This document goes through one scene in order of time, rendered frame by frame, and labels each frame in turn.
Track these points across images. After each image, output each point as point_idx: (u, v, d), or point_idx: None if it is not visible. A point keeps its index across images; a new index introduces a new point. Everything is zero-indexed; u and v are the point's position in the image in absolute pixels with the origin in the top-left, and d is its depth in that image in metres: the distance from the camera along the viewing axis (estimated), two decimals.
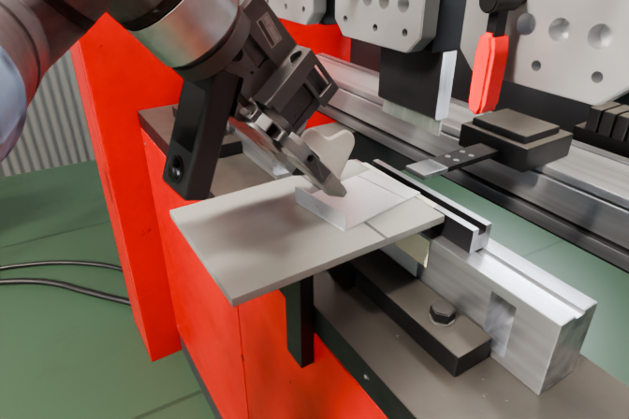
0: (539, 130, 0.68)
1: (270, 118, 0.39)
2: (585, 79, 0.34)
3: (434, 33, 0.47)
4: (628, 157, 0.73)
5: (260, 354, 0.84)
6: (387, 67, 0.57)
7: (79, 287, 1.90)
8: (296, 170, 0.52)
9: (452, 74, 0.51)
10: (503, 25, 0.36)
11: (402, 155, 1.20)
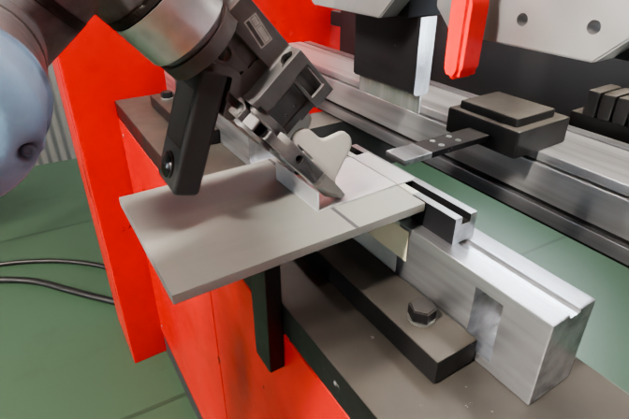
0: (532, 113, 0.62)
1: (258, 118, 0.40)
2: (579, 31, 0.28)
3: None
4: None
5: (235, 356, 0.78)
6: (362, 39, 0.52)
7: (63, 286, 1.84)
8: None
9: (432, 43, 0.46)
10: None
11: (391, 147, 1.15)
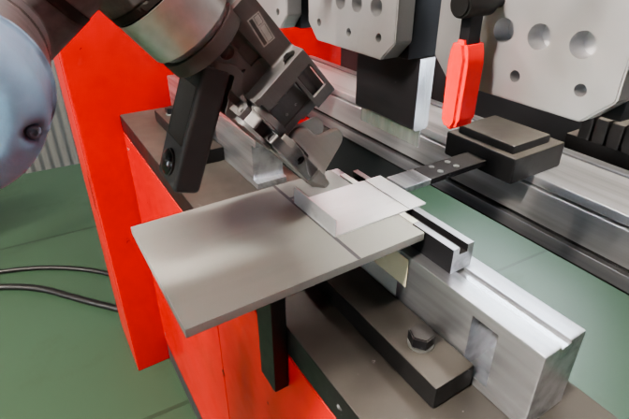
0: (528, 139, 0.64)
1: (260, 116, 0.40)
2: (567, 92, 0.30)
3: (410, 37, 0.44)
4: (622, 166, 0.70)
5: (240, 371, 0.80)
6: (363, 74, 0.54)
7: (66, 293, 1.86)
8: None
9: (431, 81, 0.48)
10: (477, 32, 0.32)
11: None
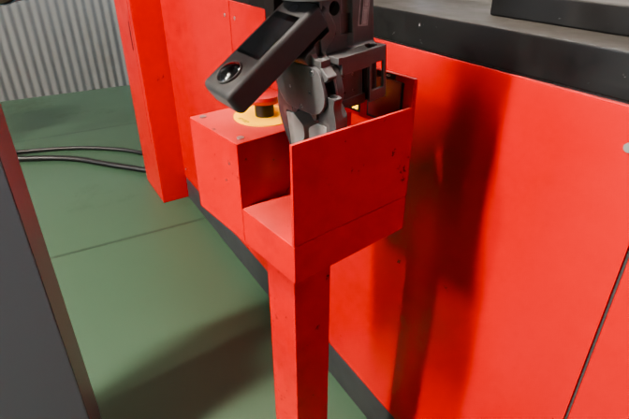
0: None
1: (333, 75, 0.42)
2: None
3: None
4: None
5: None
6: None
7: (99, 160, 2.22)
8: None
9: None
10: None
11: None
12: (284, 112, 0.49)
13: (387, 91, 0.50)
